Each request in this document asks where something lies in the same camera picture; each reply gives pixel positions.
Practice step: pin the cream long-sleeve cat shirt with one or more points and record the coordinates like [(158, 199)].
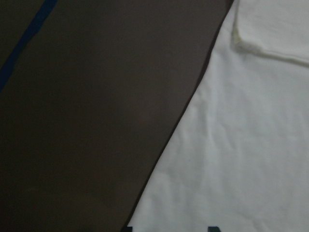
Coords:
[(238, 160)]

